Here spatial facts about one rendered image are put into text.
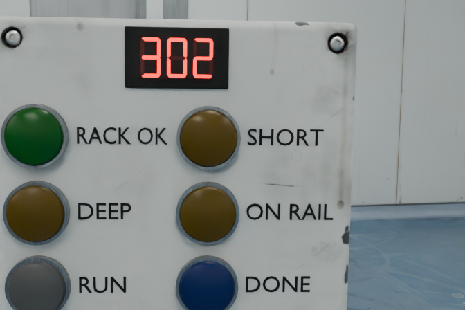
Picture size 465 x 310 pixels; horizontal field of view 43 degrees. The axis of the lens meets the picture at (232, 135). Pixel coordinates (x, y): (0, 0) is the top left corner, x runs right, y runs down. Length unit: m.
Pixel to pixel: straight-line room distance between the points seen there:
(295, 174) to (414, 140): 4.39
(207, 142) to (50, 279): 0.10
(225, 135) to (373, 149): 4.26
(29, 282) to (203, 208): 0.09
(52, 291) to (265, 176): 0.11
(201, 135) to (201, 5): 3.89
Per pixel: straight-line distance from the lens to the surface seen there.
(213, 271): 0.29
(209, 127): 0.27
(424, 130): 4.69
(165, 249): 0.29
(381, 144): 4.55
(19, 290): 0.30
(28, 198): 0.29
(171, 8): 1.45
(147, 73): 0.28
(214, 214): 0.28
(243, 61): 0.28
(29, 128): 0.28
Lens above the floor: 1.07
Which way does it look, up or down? 6 degrees down
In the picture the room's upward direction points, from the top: 1 degrees clockwise
